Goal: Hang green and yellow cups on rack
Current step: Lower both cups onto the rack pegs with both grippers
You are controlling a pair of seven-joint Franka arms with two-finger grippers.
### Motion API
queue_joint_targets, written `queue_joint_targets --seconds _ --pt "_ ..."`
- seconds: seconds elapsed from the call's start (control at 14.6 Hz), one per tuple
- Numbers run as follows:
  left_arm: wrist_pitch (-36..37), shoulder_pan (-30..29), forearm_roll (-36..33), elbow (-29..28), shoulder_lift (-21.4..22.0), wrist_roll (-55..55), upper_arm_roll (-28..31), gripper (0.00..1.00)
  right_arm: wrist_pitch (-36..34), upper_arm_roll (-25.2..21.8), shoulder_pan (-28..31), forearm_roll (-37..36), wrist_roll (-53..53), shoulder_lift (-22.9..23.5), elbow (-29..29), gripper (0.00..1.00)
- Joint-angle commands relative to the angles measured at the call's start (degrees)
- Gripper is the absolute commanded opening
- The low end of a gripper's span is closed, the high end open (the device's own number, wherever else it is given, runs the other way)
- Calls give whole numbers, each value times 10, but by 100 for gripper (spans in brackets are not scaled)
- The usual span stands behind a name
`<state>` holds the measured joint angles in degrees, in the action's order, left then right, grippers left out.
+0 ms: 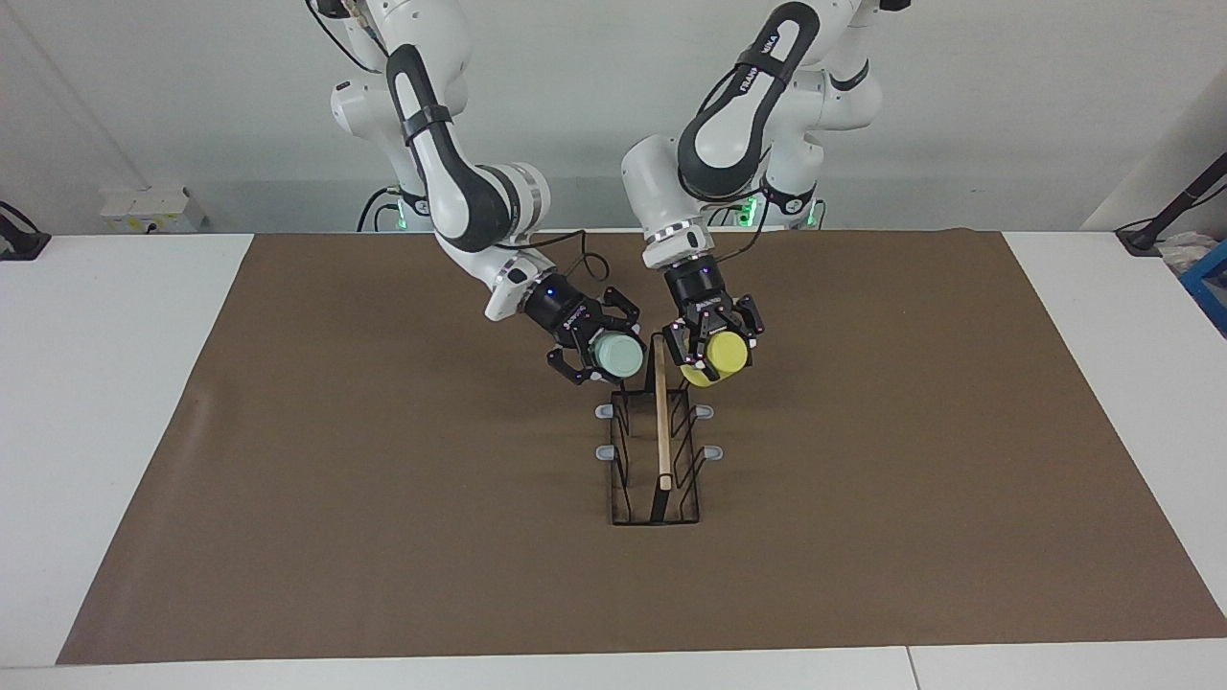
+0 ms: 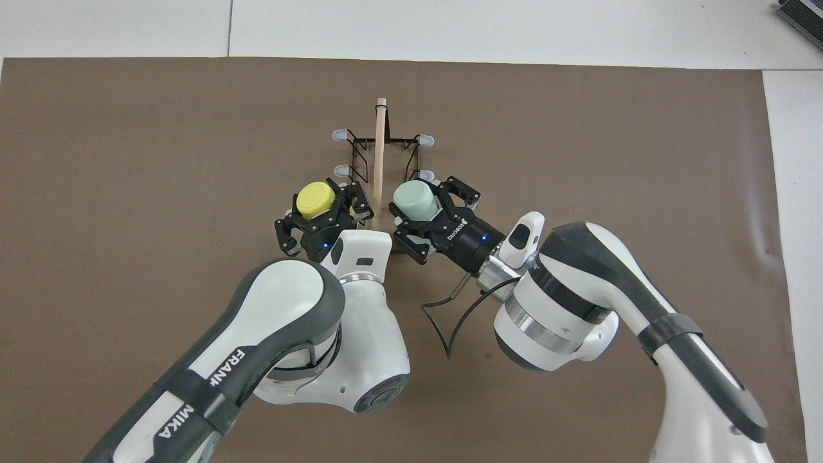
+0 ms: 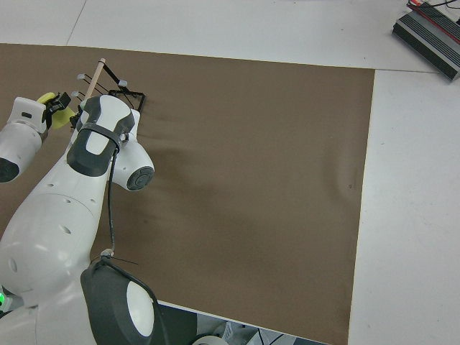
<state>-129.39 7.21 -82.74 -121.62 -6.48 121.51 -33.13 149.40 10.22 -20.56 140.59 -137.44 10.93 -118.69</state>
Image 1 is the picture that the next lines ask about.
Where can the blue box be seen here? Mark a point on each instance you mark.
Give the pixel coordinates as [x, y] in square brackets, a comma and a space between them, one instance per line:
[1210, 287]

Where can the brown table mat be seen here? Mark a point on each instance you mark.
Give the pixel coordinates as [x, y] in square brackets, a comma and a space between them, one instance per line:
[383, 575]

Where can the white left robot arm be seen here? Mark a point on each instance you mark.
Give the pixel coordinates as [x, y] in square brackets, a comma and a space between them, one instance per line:
[729, 144]

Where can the white crumpled plastic bag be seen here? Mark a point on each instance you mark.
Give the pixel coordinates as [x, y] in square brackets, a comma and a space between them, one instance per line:
[1184, 251]

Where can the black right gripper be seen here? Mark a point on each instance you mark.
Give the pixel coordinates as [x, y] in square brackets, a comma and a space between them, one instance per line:
[566, 311]

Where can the white power strip box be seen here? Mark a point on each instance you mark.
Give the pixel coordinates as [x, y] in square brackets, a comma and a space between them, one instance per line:
[153, 211]

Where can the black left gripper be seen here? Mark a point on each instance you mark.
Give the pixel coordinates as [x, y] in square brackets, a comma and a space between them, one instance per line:
[700, 297]

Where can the pale green plastic cup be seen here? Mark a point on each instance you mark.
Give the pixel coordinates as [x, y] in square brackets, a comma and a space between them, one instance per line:
[618, 356]

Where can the black stand pole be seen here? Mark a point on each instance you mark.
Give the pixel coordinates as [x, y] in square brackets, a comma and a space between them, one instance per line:
[1184, 201]

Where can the yellow plastic cup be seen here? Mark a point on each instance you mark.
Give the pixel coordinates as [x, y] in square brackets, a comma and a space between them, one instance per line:
[719, 359]

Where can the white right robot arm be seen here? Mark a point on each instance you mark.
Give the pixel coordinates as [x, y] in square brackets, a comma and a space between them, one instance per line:
[470, 201]

